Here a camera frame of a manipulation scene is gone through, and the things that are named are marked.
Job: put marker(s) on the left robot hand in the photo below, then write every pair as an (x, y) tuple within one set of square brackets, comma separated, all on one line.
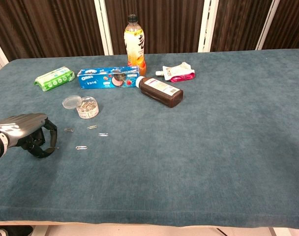
[(24, 124)]

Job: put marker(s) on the silver paperclip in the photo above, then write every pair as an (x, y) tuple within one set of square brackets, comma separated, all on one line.
[(103, 134), (92, 127), (81, 147), (68, 130)]

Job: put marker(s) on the clear round lid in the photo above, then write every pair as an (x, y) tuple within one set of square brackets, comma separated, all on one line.
[(70, 102)]

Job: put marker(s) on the clear paperclip container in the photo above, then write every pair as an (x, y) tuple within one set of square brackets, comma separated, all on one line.
[(88, 109)]

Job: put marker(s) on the green tissue pack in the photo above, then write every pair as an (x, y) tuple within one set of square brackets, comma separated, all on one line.
[(53, 78)]

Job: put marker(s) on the blue Oreo cookie box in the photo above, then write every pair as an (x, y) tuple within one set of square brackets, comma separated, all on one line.
[(98, 79)]

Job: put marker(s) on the orange drink bottle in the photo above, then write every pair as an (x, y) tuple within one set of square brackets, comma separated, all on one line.
[(134, 49)]

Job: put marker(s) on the brown medicine bottle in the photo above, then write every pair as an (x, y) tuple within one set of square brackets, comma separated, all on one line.
[(161, 91)]

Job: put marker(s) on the pink white spout pouch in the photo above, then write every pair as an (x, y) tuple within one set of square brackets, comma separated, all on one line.
[(176, 72)]

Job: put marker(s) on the teal table cloth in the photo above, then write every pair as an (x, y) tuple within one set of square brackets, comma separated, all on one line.
[(188, 147)]

